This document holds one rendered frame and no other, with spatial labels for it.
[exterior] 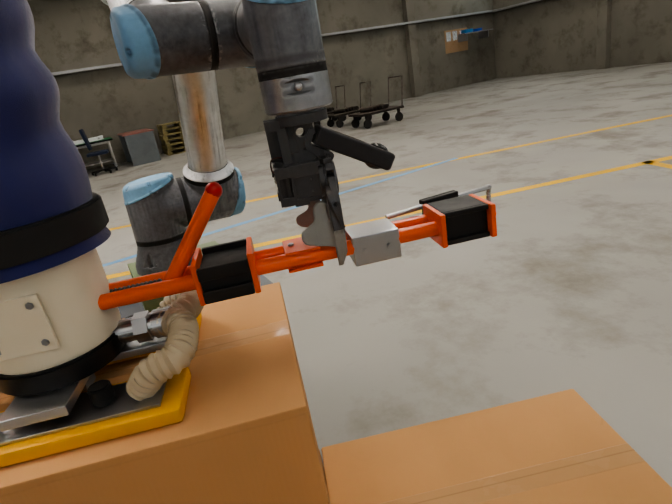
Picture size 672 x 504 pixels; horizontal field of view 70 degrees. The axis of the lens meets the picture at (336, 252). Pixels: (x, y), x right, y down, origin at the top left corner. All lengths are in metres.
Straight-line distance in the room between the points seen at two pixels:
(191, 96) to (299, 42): 0.76
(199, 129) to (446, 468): 1.02
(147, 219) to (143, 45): 0.83
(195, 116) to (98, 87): 12.67
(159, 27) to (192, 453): 0.53
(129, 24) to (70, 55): 13.34
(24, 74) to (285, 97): 0.29
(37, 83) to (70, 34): 13.44
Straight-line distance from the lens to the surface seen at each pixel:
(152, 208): 1.45
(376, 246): 0.68
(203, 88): 1.34
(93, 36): 14.13
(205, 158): 1.42
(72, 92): 13.98
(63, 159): 0.67
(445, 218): 0.69
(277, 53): 0.62
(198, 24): 0.72
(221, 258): 0.70
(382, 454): 1.10
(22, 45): 0.69
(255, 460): 0.65
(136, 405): 0.67
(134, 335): 0.73
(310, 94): 0.62
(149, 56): 0.71
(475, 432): 1.14
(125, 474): 0.66
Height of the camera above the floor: 1.31
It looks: 21 degrees down
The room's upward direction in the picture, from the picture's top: 10 degrees counter-clockwise
